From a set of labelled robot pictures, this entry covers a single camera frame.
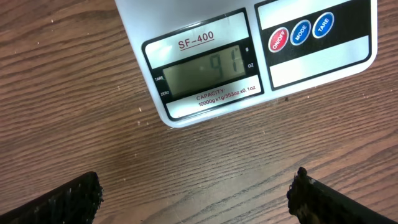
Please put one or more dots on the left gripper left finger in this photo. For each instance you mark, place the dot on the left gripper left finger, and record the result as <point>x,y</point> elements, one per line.
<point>77,201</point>

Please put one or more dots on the white digital kitchen scale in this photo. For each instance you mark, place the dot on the white digital kitchen scale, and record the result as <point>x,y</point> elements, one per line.
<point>203,59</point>

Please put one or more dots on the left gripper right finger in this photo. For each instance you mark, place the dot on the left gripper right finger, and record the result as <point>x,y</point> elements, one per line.
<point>313,202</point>

